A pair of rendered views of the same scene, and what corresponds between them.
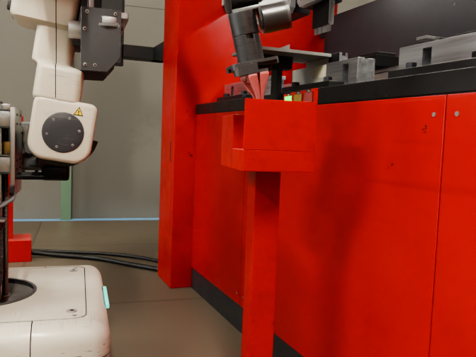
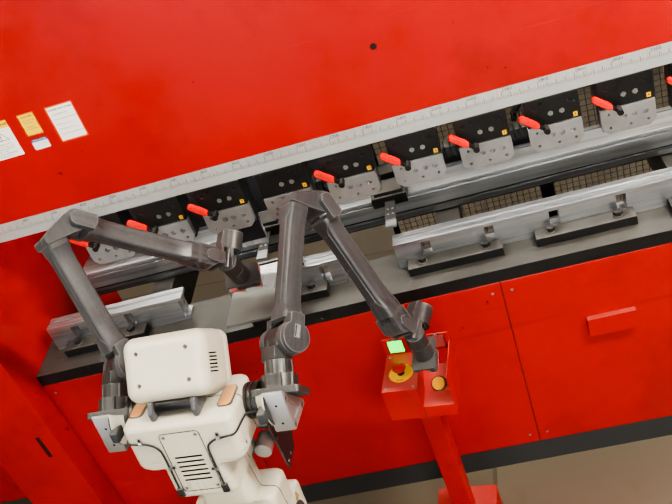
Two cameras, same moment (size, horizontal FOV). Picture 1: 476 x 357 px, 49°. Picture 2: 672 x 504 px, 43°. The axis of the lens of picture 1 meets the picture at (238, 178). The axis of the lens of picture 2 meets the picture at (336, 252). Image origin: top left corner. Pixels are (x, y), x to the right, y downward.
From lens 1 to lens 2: 2.29 m
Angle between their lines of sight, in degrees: 58
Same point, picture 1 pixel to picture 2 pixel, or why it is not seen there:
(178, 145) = (56, 433)
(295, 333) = (388, 459)
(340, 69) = (315, 271)
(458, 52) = (457, 240)
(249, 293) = (455, 466)
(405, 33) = not seen: hidden behind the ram
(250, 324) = (462, 479)
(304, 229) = (370, 396)
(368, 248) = not seen: hidden behind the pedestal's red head
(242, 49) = (428, 353)
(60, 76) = (282, 488)
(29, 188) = not seen: outside the picture
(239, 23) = (424, 341)
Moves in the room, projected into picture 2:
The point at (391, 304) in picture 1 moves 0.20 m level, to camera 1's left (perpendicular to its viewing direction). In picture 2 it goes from (490, 394) to (474, 440)
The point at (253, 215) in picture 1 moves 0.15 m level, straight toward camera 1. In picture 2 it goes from (442, 427) to (490, 434)
